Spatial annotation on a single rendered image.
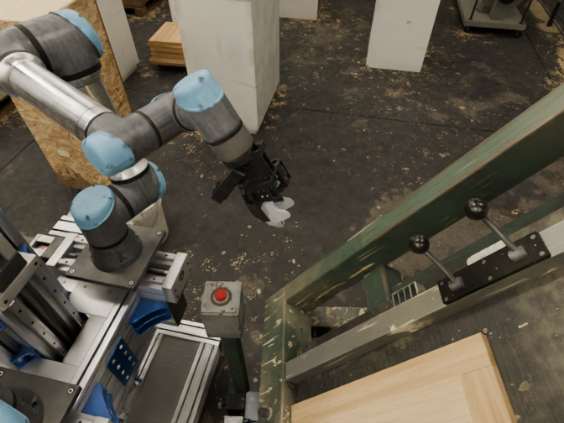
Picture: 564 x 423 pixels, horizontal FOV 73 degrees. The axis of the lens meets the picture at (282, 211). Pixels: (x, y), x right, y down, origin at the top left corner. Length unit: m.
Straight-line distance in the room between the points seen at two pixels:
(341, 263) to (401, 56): 3.62
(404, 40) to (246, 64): 1.96
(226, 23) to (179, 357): 2.18
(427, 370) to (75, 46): 1.00
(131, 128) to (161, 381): 1.44
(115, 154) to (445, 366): 0.69
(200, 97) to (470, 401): 0.67
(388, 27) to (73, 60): 3.67
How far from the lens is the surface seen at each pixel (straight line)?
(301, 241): 2.53
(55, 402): 1.12
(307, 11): 5.64
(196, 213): 2.75
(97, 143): 0.68
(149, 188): 1.16
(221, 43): 3.04
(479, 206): 0.69
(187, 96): 0.65
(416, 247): 0.74
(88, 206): 1.12
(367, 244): 1.01
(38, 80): 0.87
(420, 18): 4.36
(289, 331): 1.20
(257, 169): 0.72
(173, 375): 1.95
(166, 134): 0.72
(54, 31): 1.02
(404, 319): 0.86
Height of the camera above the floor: 1.99
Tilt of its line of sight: 47 degrees down
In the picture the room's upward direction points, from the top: straight up
